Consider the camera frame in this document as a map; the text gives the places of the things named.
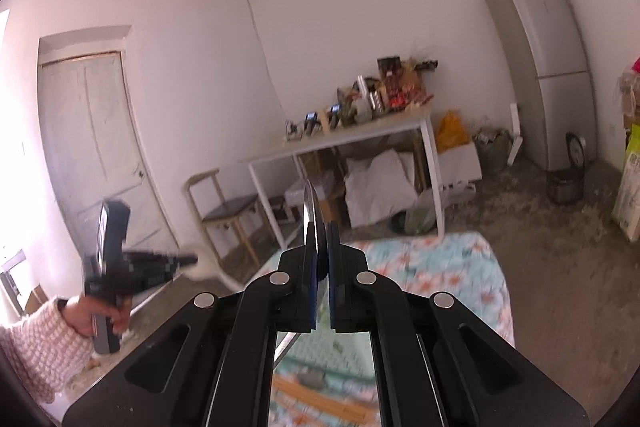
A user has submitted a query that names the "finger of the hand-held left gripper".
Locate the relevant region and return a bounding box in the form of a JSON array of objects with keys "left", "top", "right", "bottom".
[{"left": 121, "top": 248, "right": 199, "bottom": 296}]

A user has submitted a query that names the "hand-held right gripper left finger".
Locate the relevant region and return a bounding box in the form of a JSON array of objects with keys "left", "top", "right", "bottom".
[{"left": 62, "top": 222, "right": 326, "bottom": 427}]

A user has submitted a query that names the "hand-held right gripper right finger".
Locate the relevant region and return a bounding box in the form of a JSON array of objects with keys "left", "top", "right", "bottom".
[{"left": 327, "top": 222, "right": 588, "bottom": 427}]

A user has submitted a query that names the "mint green utensil caddy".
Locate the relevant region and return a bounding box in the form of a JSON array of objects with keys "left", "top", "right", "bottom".
[{"left": 287, "top": 332, "right": 374, "bottom": 375}]

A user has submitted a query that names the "white plastic spoon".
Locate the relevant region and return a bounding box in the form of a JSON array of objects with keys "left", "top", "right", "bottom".
[{"left": 182, "top": 252, "right": 246, "bottom": 293}]

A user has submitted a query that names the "wooden chopstick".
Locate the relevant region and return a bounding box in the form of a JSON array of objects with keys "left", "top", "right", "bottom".
[
  {"left": 274, "top": 377, "right": 375, "bottom": 408},
  {"left": 300, "top": 404, "right": 374, "bottom": 426}
]

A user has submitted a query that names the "metal spoon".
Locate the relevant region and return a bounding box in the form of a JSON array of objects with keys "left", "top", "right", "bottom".
[{"left": 275, "top": 179, "right": 331, "bottom": 360}]

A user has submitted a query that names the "person's left forearm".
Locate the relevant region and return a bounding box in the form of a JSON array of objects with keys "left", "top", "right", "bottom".
[{"left": 0, "top": 297, "right": 93, "bottom": 404}]

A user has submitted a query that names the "person's left hand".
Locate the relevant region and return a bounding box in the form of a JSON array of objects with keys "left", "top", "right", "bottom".
[{"left": 63, "top": 293, "right": 132, "bottom": 338}]

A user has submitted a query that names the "wooden chair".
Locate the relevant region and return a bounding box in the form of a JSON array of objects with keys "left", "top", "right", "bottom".
[{"left": 187, "top": 168, "right": 274, "bottom": 269}]

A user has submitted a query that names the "floral blanket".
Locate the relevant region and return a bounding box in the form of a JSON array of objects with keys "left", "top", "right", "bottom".
[{"left": 240, "top": 231, "right": 516, "bottom": 427}]

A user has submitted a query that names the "white door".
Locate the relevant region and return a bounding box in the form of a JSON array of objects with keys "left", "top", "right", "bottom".
[{"left": 37, "top": 49, "right": 179, "bottom": 253}]

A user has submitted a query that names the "green plastic bag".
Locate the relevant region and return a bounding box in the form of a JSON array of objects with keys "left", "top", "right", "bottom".
[{"left": 404, "top": 188, "right": 439, "bottom": 236}]

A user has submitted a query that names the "white cloth sack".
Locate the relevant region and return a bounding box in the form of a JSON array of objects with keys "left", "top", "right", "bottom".
[{"left": 344, "top": 151, "right": 419, "bottom": 229}]

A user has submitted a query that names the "white box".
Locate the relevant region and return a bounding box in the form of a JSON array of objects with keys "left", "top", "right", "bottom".
[{"left": 439, "top": 141, "right": 484, "bottom": 194}]

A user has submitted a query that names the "yellow plastic bag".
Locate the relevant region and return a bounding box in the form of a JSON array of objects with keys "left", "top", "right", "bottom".
[{"left": 434, "top": 109, "right": 472, "bottom": 154}]

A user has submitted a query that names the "grey sack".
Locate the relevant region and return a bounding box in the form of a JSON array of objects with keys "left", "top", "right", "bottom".
[{"left": 472, "top": 126, "right": 514, "bottom": 176}]

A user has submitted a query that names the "pile of packets and jars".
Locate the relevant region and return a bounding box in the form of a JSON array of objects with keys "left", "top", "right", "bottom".
[{"left": 336, "top": 55, "right": 442, "bottom": 126}]

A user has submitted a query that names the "white board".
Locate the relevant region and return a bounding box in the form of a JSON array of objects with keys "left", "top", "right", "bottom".
[{"left": 506, "top": 103, "right": 524, "bottom": 166}]

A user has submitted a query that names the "green and white sack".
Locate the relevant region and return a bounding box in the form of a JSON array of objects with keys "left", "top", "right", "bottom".
[{"left": 611, "top": 123, "right": 640, "bottom": 244}]

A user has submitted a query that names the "grey box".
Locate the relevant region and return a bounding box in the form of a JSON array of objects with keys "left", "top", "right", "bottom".
[{"left": 481, "top": 0, "right": 599, "bottom": 172}]

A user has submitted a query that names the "wall shelf with items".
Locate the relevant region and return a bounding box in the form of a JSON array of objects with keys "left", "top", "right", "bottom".
[{"left": 247, "top": 108, "right": 447, "bottom": 249}]

